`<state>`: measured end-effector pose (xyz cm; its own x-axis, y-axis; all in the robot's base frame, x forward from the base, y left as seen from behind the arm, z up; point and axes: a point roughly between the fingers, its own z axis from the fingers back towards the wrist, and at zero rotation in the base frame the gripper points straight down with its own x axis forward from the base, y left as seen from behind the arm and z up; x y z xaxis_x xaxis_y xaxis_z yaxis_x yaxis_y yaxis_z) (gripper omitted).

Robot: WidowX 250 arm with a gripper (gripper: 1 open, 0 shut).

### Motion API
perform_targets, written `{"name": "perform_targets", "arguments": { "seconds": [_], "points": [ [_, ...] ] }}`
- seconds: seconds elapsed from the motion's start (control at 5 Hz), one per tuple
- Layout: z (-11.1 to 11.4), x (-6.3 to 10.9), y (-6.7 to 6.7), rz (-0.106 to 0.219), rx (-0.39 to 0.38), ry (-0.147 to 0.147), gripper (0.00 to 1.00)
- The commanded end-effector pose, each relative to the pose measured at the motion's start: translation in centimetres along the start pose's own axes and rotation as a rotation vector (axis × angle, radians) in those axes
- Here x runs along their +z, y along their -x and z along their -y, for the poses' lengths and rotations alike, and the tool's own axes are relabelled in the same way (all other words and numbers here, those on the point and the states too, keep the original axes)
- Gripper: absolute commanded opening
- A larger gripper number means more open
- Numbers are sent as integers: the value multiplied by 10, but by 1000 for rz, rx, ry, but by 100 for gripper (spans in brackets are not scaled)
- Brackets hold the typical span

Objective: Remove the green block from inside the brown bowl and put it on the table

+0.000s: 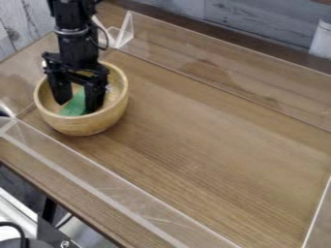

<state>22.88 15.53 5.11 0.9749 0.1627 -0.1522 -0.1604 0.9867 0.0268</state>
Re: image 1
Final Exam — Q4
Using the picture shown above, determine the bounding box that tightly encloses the black metal bracket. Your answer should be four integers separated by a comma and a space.
35, 215, 81, 248

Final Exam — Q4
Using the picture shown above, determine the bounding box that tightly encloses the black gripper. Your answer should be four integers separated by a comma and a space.
41, 30, 109, 113

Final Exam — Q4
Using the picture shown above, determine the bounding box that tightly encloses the clear acrylic tray wall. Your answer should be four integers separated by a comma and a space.
0, 5, 331, 248

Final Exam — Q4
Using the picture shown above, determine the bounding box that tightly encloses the white cylindrical container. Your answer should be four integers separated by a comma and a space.
309, 15, 331, 59

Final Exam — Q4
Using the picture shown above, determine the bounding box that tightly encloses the black cable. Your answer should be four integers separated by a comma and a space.
0, 221, 29, 248

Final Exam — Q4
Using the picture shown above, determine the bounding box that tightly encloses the brown wooden bowl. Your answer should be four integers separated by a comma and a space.
33, 62, 129, 137

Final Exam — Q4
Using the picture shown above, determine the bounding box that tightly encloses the green rectangular block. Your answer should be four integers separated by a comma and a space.
59, 87, 85, 116

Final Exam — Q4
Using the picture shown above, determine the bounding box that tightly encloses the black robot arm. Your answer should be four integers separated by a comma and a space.
41, 0, 109, 113

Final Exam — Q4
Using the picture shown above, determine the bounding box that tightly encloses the black table leg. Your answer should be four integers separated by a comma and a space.
41, 198, 57, 223

